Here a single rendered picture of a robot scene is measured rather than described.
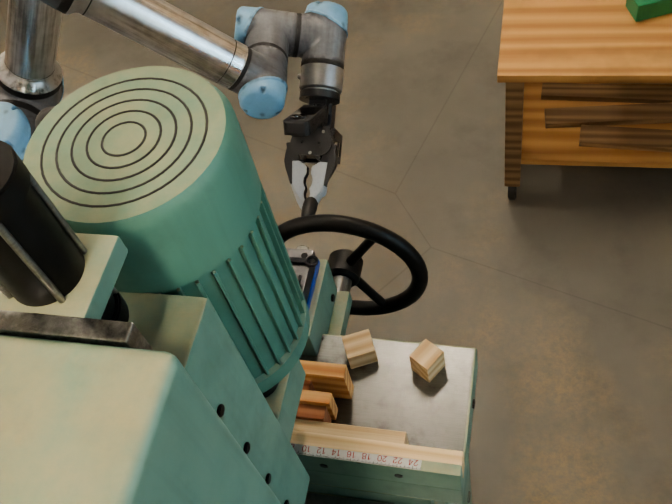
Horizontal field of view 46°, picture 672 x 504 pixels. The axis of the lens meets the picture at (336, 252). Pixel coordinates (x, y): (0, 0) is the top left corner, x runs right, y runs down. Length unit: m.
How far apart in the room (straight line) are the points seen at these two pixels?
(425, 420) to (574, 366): 1.09
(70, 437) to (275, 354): 0.34
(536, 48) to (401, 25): 1.03
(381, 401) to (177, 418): 0.65
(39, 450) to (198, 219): 0.21
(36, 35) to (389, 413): 0.86
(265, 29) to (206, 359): 0.82
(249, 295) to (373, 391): 0.47
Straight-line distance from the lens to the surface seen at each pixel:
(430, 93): 2.77
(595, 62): 2.08
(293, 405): 1.00
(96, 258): 0.55
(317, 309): 1.15
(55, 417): 0.50
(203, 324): 0.62
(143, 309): 0.64
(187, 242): 0.61
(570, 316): 2.23
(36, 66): 1.51
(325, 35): 1.38
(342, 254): 1.33
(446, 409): 1.11
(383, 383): 1.14
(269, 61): 1.30
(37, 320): 0.54
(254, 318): 0.73
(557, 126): 2.39
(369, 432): 1.07
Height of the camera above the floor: 1.92
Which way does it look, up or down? 54 degrees down
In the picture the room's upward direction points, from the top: 16 degrees counter-clockwise
